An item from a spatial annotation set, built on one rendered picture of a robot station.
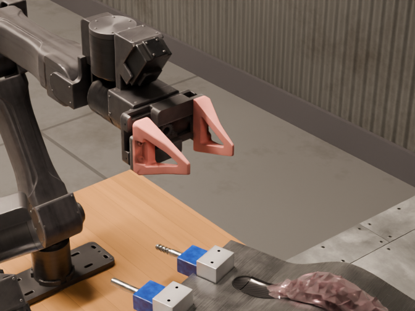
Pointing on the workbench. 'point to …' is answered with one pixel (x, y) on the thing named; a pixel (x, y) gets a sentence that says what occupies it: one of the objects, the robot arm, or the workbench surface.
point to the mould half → (234, 303)
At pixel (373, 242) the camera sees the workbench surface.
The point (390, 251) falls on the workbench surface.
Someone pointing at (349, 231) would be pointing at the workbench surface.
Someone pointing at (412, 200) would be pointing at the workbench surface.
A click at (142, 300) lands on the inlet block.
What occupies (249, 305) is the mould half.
